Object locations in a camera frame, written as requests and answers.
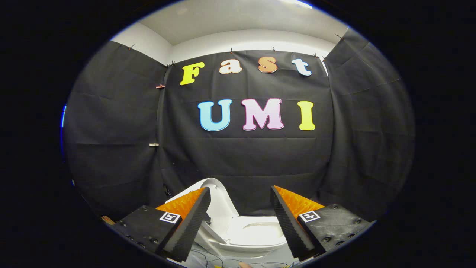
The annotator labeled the white toilet seat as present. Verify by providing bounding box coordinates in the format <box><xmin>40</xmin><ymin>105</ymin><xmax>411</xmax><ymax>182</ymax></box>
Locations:
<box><xmin>226</xmin><ymin>216</ymin><xmax>287</xmax><ymax>248</ymax></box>

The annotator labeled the white toilet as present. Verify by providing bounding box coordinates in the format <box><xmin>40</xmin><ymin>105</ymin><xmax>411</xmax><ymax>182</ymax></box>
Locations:
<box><xmin>192</xmin><ymin>216</ymin><xmax>289</xmax><ymax>258</ymax></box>

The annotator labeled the black floor cable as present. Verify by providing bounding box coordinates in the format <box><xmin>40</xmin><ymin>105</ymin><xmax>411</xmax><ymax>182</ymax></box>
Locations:
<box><xmin>188</xmin><ymin>249</ymin><xmax>294</xmax><ymax>268</ymax></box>

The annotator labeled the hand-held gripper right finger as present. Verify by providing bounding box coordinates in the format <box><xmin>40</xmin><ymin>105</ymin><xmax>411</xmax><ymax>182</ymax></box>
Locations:
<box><xmin>270</xmin><ymin>185</ymin><xmax>374</xmax><ymax>262</ymax></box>

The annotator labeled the black backdrop cloth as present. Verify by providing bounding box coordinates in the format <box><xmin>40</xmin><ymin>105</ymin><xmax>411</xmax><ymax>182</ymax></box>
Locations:
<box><xmin>62</xmin><ymin>28</ymin><xmax>415</xmax><ymax>224</ymax></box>

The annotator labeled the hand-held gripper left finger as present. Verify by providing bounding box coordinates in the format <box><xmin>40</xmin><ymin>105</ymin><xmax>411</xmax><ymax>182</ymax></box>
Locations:
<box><xmin>111</xmin><ymin>186</ymin><xmax>212</xmax><ymax>263</ymax></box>

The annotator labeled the white toilet lid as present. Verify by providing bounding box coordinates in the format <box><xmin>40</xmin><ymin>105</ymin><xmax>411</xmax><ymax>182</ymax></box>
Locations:
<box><xmin>165</xmin><ymin>178</ymin><xmax>239</xmax><ymax>239</ymax></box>

